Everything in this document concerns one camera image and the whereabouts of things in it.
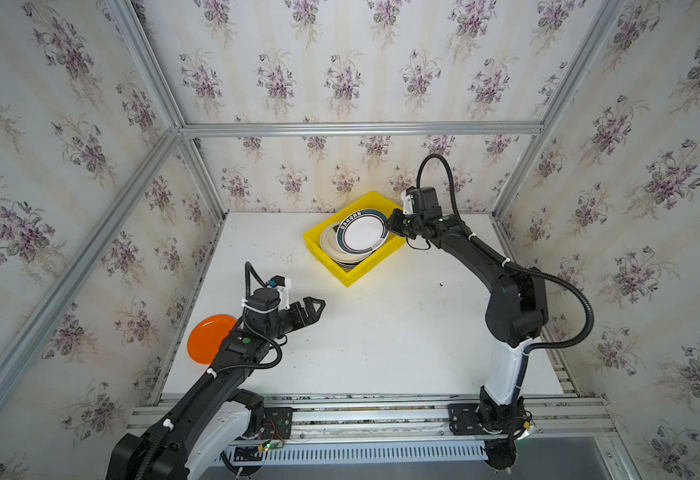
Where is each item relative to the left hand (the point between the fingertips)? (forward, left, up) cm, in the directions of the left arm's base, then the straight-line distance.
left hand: (314, 304), depth 80 cm
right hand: (+25, -20, +7) cm, 33 cm away
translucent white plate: (+19, -10, -7) cm, 22 cm away
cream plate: (+26, -3, -6) cm, 26 cm away
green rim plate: (+25, -14, +2) cm, 29 cm away
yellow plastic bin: (+25, +3, -5) cm, 26 cm away
